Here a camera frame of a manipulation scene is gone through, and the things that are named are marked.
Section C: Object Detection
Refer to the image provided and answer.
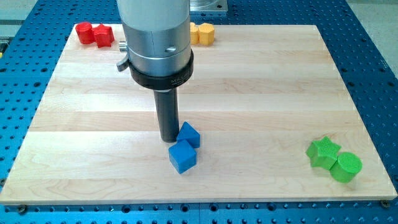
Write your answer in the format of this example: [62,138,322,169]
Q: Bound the green star block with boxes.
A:
[306,136,341,170]

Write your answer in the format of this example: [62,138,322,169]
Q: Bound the blue cube block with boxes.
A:
[169,140,197,174]

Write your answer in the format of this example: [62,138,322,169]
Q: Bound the green cylinder block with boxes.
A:
[330,152,363,184]

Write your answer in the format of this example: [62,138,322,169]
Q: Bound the red cylinder block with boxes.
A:
[75,22,95,44]

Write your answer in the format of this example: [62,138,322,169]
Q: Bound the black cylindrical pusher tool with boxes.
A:
[154,88,180,142]

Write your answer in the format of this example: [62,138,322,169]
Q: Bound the wooden board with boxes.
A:
[1,26,397,205]

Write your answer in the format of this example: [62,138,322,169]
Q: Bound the yellow hexagon block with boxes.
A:
[198,23,215,45]

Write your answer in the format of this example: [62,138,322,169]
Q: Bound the red star block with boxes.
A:
[93,24,114,48]

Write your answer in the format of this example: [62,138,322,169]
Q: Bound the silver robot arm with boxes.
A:
[117,0,194,142]

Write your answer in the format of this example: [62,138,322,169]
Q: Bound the blue triangle block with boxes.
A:
[177,121,200,148]

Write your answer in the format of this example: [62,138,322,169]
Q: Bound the yellow heart block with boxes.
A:
[190,22,200,45]

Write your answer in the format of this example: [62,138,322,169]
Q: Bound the blue perforated metal table plate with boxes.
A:
[1,0,397,223]

